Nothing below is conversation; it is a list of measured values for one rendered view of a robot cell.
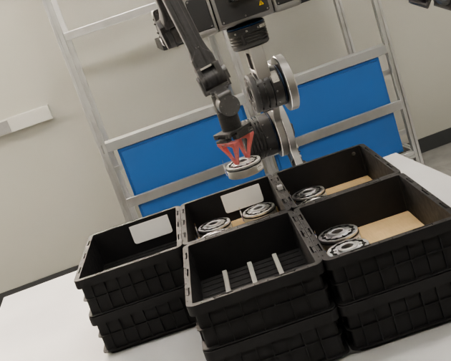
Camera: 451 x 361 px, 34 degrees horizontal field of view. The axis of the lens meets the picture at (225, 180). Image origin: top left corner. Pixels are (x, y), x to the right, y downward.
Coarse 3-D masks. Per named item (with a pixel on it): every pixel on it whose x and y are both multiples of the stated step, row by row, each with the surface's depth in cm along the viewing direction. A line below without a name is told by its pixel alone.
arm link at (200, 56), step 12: (168, 0) 193; (180, 0) 194; (168, 12) 196; (180, 12) 194; (180, 24) 195; (192, 24) 195; (180, 36) 197; (192, 36) 195; (192, 48) 196; (204, 48) 196; (192, 60) 197; (204, 60) 197; (216, 60) 197; (204, 72) 198; (216, 72) 197; (204, 84) 197; (216, 84) 199
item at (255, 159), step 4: (252, 156) 210; (256, 156) 208; (252, 160) 205; (256, 160) 204; (228, 164) 210; (232, 164) 209; (244, 164) 204; (248, 164) 203; (252, 164) 203; (228, 168) 205; (232, 168) 204; (236, 168) 203; (240, 168) 203
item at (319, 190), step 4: (304, 188) 226; (316, 188) 222; (320, 188) 221; (296, 192) 225; (316, 192) 218; (320, 192) 217; (292, 196) 222; (296, 196) 222; (300, 196) 220; (304, 196) 218; (308, 196) 218; (312, 196) 216; (296, 200) 218; (300, 200) 217; (304, 200) 217
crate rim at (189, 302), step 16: (256, 224) 188; (208, 240) 188; (304, 240) 166; (320, 256) 154; (288, 272) 151; (304, 272) 151; (320, 272) 151; (240, 288) 152; (256, 288) 151; (272, 288) 151; (192, 304) 152; (208, 304) 151; (224, 304) 151
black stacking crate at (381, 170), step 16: (320, 160) 227; (336, 160) 227; (352, 160) 228; (368, 160) 221; (288, 176) 227; (304, 176) 228; (320, 176) 228; (336, 176) 228; (352, 176) 229; (288, 192) 228
